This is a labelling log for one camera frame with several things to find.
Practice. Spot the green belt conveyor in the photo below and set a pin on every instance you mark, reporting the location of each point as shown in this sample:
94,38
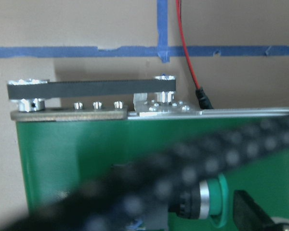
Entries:
96,155

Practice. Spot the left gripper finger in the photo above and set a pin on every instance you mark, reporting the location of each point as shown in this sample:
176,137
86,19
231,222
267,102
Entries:
248,215

